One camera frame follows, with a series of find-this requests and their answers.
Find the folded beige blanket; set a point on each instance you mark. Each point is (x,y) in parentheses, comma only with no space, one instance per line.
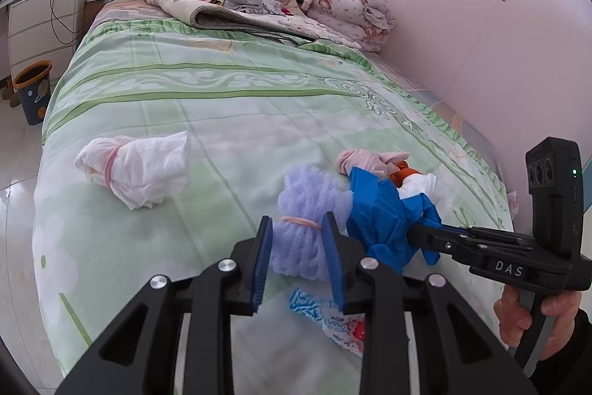
(204,15)

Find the white tissue bundle pink band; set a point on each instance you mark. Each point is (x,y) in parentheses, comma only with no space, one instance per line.
(140,172)

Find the dark blue orange-rimmed trash bin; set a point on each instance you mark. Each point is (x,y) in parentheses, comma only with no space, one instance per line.
(32,85)

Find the pink and white sock bundle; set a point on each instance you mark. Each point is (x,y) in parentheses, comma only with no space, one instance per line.
(382,165)

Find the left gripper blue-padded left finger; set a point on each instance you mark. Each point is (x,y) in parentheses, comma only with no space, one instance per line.
(253,257)

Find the white drawer nightstand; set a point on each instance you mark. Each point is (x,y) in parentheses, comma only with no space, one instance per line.
(44,30)

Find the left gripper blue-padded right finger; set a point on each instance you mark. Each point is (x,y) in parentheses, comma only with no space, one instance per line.
(342,257)

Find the blue glove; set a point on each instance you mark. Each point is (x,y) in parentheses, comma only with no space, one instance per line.
(380,218)

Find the blue red snack wrapper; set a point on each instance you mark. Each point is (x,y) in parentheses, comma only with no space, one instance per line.
(346,331)

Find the person's right hand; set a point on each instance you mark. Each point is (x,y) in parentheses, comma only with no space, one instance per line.
(515,320)

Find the lavender fuzzy bundle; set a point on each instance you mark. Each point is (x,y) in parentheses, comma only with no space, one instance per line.
(308,194)

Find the green floral bedspread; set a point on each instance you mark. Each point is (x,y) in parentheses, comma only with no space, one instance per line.
(252,108)

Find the pink cartoon folded quilt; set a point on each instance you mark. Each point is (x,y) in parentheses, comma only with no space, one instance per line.
(367,22)

